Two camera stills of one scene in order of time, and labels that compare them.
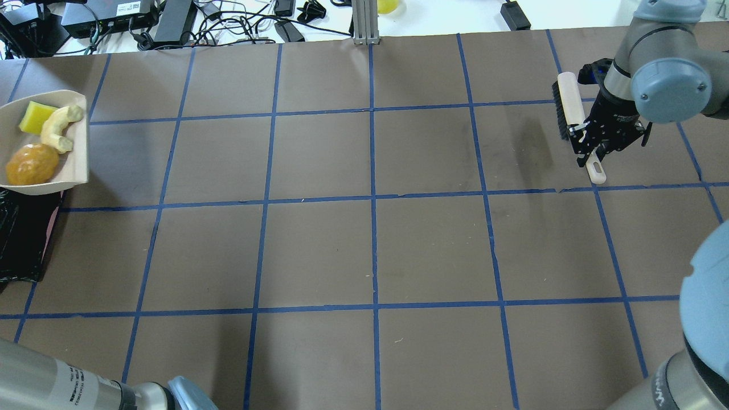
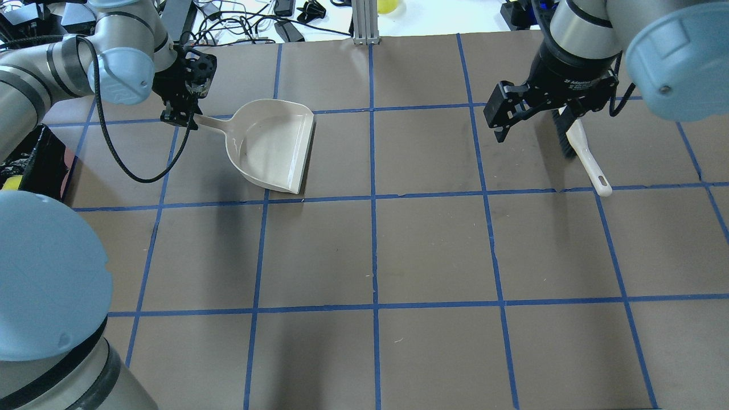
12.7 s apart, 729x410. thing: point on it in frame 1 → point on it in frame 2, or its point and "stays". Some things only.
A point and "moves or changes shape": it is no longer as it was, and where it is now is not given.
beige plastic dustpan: (73, 168) → (268, 140)
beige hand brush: (570, 113) moves or changes shape
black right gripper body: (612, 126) → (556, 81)
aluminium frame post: (365, 24) stays
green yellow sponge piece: (34, 117) moves or changes shape
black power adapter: (515, 16) stays
